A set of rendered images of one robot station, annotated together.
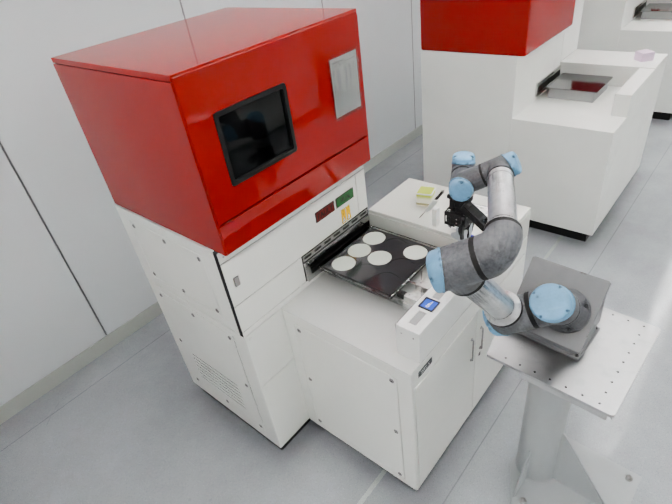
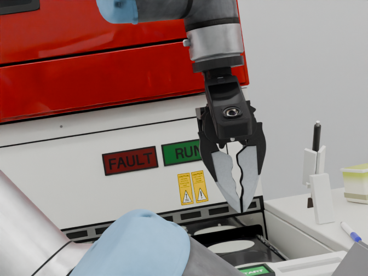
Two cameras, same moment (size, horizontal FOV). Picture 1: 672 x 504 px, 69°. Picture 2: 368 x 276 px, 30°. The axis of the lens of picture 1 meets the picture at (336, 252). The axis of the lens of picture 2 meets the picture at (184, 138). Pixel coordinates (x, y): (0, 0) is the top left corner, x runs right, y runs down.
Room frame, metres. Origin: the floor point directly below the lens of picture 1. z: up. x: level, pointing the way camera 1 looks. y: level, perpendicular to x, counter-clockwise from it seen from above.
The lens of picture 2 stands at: (0.67, -1.01, 1.21)
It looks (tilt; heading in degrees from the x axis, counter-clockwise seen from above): 3 degrees down; 39
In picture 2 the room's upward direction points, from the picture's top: 9 degrees counter-clockwise
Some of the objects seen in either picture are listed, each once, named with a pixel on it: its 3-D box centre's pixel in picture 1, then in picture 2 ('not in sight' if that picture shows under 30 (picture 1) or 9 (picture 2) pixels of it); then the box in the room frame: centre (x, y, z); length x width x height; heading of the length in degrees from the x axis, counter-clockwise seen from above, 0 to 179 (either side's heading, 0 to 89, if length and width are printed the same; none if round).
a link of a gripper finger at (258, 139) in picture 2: not in sight; (247, 143); (1.46, -0.49, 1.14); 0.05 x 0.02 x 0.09; 134
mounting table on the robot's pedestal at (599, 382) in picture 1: (564, 351); not in sight; (1.13, -0.74, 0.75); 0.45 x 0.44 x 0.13; 42
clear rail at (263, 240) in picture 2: (404, 237); (277, 252); (1.78, -0.31, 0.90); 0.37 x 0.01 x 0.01; 45
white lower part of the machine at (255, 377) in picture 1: (277, 319); not in sight; (1.92, 0.36, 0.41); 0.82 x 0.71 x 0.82; 135
